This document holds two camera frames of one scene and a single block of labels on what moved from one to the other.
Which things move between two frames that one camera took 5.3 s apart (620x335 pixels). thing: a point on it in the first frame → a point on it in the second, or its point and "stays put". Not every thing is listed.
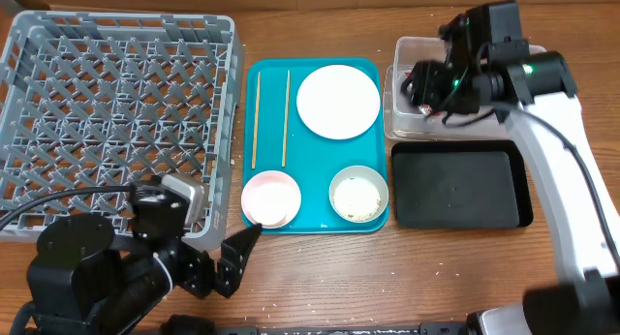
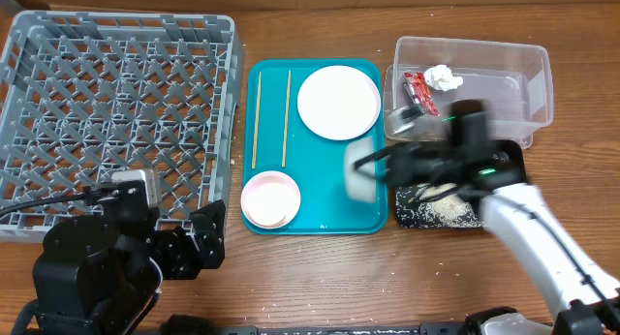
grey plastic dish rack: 94,99 stays put
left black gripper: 195,270 → 181,248
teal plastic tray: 277,140 stays put
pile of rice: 356,198 → 449,210
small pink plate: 271,198 stays put
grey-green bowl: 358,194 → 361,182
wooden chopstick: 255,122 stays put
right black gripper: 426,80 → 411,167
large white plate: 338,102 stays put
